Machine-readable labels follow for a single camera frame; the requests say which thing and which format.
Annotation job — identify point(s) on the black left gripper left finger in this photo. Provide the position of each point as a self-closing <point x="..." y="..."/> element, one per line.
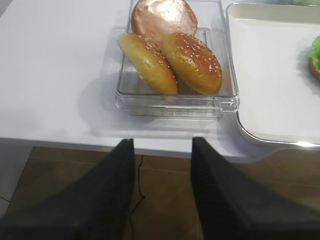
<point x="95" y="207"/>

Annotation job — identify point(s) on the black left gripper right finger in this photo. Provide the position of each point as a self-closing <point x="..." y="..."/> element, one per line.
<point x="232" y="206"/>

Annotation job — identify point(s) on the green lettuce leaf on bun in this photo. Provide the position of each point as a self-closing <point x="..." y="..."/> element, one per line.
<point x="314" y="55"/>

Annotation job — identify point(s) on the silver metal tray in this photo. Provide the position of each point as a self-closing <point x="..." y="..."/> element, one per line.
<point x="270" y="46"/>

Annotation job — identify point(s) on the right sesame bun top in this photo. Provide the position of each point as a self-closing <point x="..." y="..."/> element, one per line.
<point x="193" y="61"/>

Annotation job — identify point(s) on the sesame bun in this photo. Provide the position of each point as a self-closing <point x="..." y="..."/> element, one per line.
<point x="150" y="64"/>
<point x="193" y="61"/>

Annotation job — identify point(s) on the clear box with buns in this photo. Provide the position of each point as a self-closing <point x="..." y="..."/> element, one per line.
<point x="136" y="98"/>

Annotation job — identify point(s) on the left sesame bun top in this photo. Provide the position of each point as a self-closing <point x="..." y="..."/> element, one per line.
<point x="150" y="64"/>

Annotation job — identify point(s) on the bottom bun on tray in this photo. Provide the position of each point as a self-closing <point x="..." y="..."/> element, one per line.
<point x="314" y="72"/>

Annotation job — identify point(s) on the smooth brown bun half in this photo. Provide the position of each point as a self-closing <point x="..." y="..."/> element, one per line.
<point x="152" y="19"/>

